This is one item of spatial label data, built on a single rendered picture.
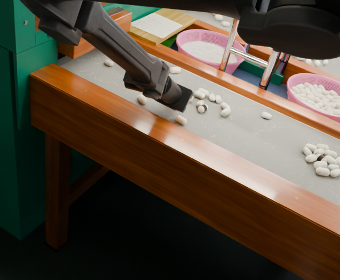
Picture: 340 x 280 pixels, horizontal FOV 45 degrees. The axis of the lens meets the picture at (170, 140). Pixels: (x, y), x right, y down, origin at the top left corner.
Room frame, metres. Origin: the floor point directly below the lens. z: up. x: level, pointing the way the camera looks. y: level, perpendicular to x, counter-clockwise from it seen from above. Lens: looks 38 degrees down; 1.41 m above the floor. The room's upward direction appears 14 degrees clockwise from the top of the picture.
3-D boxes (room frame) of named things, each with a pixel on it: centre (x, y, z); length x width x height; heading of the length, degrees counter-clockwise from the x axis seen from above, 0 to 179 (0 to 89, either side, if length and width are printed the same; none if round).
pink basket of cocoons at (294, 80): (1.26, -0.48, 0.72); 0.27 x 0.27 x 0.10
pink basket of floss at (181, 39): (1.42, -0.07, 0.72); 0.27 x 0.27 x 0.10
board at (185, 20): (1.50, 0.14, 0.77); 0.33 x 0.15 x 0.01; 159
